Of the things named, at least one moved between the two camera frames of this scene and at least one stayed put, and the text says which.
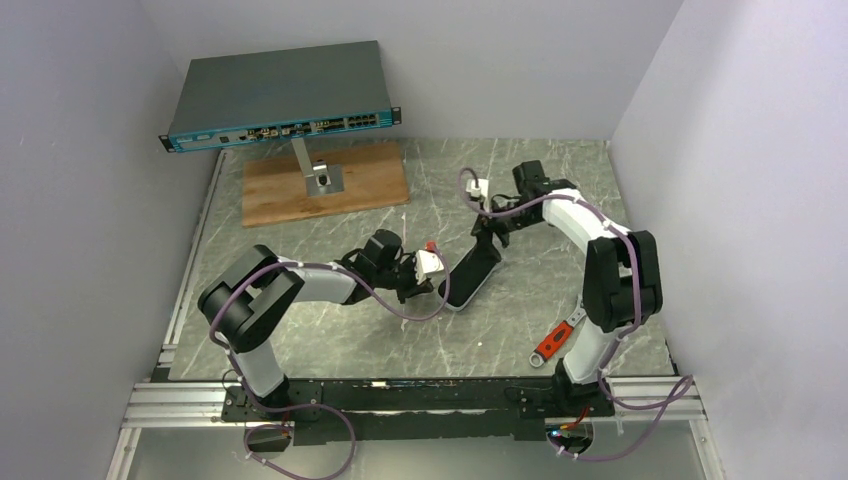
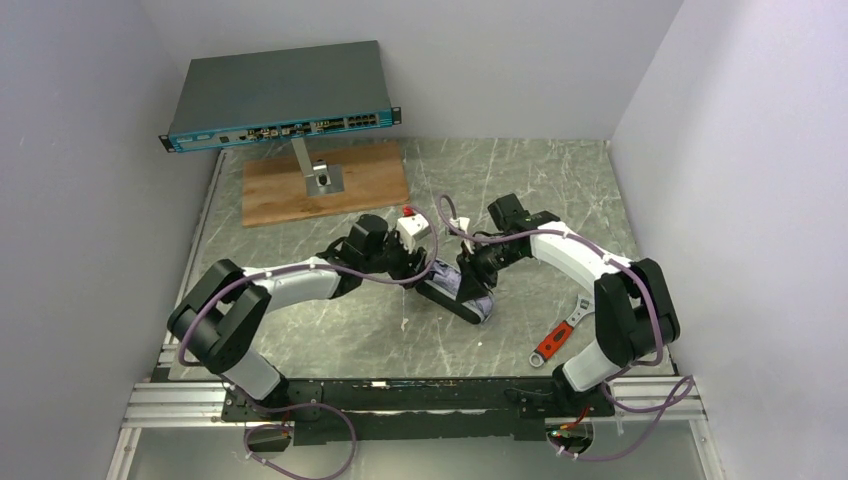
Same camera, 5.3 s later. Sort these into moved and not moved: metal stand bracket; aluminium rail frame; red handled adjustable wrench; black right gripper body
Moved: black right gripper body
Not moved: red handled adjustable wrench; metal stand bracket; aluminium rail frame
